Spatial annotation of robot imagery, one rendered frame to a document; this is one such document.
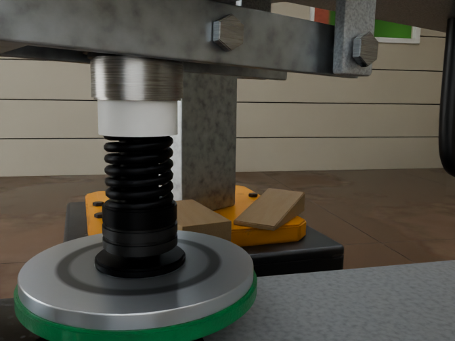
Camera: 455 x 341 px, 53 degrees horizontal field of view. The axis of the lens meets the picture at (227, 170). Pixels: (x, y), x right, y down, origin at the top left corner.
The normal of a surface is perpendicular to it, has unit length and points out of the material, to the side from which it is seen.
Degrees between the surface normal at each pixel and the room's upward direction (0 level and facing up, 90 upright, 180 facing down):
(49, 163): 90
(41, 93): 90
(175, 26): 90
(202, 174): 90
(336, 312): 0
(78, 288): 0
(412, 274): 0
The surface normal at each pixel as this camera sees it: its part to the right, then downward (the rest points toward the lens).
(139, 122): 0.16, 0.16
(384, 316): 0.01, -0.99
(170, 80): 0.81, 0.11
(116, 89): -0.22, 0.15
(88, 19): 0.61, 0.14
